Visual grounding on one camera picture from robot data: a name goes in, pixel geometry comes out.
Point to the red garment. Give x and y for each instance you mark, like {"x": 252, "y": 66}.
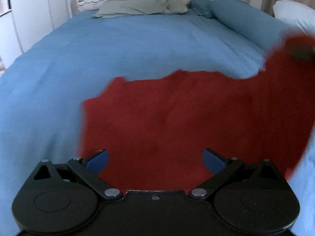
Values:
{"x": 155, "y": 131}

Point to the rolled teal blanket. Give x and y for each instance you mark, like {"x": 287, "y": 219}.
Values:
{"x": 247, "y": 21}

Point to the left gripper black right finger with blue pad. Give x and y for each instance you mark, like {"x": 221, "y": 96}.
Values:
{"x": 217, "y": 164}

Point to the white duvet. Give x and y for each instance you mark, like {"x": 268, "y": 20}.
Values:
{"x": 295, "y": 14}

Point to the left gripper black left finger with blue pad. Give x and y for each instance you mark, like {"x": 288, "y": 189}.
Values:
{"x": 88, "y": 169}

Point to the grey-green pillow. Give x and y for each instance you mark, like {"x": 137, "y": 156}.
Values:
{"x": 120, "y": 8}

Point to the blue bed sheet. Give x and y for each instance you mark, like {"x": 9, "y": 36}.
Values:
{"x": 42, "y": 92}

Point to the white wardrobe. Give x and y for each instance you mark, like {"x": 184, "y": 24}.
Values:
{"x": 25, "y": 22}

